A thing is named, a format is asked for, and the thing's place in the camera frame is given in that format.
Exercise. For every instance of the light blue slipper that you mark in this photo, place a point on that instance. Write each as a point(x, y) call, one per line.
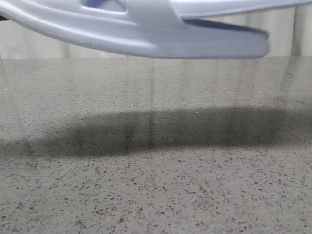
point(149, 28)
point(206, 8)

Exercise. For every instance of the white pleated curtain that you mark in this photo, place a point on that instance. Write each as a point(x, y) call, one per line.
point(290, 31)

